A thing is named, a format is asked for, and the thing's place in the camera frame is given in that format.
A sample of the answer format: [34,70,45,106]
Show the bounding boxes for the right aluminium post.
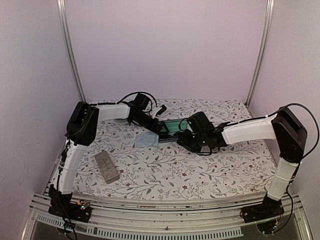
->
[245,0,275,108]

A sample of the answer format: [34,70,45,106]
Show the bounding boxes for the left aluminium post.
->
[56,0,87,102]

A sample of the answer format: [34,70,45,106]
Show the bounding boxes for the blue-grey glasses case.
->
[158,118,188,144]

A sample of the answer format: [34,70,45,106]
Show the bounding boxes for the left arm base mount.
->
[48,184,92,223]

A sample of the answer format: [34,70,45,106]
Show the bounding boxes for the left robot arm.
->
[49,91,167,199]

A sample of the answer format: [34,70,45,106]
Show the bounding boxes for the beige-grey glasses case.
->
[94,151,120,184]

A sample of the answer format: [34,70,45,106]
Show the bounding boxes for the crumpled light blue cloth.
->
[134,131,159,148]

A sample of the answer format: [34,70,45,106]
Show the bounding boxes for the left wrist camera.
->
[149,105,167,119]

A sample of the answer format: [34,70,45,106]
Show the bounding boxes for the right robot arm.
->
[177,104,315,218]

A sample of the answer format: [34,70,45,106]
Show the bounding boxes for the aluminium post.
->
[56,0,87,102]
[245,0,275,108]

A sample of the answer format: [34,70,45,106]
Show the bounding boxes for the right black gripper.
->
[178,128,208,153]

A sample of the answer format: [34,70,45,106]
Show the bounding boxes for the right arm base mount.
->
[239,194,285,223]

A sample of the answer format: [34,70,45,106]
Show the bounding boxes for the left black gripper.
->
[133,111,170,135]

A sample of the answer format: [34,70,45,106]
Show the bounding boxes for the front aluminium rail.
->
[29,192,303,238]

